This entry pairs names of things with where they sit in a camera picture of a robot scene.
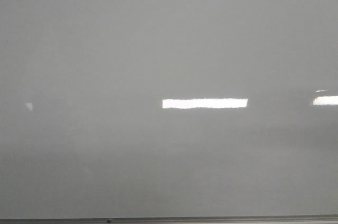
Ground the white whiteboard with aluminium frame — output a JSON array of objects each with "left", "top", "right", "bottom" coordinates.
[{"left": 1, "top": 0, "right": 337, "bottom": 219}]

